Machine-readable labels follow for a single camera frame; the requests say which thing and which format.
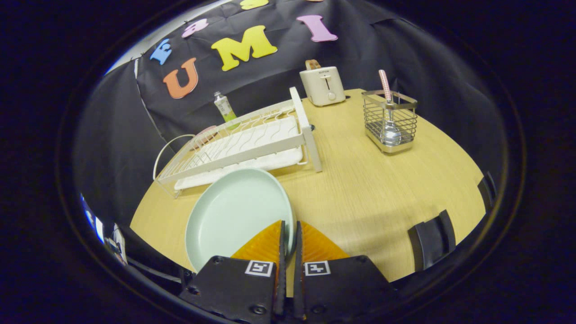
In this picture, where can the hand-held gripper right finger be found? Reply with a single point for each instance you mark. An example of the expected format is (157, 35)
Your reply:
(297, 252)

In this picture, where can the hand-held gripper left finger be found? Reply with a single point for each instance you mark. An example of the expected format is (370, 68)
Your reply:
(282, 252)

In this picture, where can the light green plate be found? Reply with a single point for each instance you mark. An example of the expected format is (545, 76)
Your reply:
(234, 216)

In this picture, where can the white dish rack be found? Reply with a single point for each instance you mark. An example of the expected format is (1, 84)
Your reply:
(252, 150)

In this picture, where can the pink plate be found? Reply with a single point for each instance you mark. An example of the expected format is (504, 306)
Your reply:
(204, 132)

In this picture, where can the black table clamp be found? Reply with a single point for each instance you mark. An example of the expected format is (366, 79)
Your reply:
(432, 238)
(487, 191)

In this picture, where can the clear bottle green label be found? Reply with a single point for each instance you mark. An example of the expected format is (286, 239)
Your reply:
(223, 108)

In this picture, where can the white toaster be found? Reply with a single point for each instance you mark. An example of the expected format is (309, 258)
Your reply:
(321, 85)

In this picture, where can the black backdrop cloth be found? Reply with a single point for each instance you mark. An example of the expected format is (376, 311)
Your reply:
(270, 76)

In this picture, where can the brown bread slice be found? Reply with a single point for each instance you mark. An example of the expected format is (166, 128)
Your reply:
(312, 65)

